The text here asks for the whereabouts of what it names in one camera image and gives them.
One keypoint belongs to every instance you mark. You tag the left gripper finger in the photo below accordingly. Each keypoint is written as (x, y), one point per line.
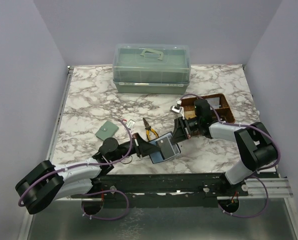
(140, 142)
(149, 149)

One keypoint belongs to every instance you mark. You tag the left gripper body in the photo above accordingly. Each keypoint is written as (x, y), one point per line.
(137, 148)

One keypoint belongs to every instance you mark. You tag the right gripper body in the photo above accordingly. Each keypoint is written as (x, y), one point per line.
(193, 124)

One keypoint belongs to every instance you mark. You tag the grey credit card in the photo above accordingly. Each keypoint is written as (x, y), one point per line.
(166, 149)

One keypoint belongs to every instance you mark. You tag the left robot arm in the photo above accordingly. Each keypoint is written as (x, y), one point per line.
(47, 181)

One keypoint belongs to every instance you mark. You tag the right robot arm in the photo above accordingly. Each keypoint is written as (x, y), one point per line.
(256, 148)

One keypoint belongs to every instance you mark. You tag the silver card in tray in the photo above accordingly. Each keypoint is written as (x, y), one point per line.
(214, 102)

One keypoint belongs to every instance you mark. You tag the yellow black pliers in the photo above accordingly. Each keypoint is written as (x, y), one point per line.
(149, 130)

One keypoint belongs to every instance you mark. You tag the green snap wallet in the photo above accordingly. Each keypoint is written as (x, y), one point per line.
(107, 130)

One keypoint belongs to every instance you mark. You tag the brown wicker tray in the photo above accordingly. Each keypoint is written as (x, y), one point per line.
(202, 113)

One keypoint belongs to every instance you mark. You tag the green plastic storage box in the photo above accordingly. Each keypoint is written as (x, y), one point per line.
(151, 68)

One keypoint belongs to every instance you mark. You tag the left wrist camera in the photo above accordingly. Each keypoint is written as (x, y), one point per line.
(131, 125)

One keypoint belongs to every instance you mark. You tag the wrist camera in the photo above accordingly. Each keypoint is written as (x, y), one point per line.
(131, 125)
(177, 109)

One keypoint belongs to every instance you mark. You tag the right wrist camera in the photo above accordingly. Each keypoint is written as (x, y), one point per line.
(177, 109)

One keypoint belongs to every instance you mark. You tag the black mounting rail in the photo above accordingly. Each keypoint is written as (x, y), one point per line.
(161, 190)

